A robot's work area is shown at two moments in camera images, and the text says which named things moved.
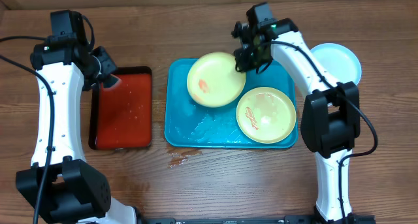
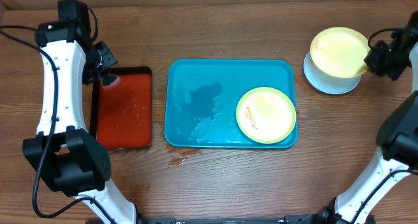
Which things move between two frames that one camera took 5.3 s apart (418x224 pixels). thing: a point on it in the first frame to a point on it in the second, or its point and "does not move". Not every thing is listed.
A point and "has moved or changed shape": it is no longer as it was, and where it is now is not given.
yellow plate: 266,115 does not move
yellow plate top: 214,81 to 339,51
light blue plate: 337,61 has moved or changed shape
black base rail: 302,219 does not move
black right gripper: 241,57 to 373,61
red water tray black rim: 121,117 does not move
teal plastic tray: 188,123 does not move
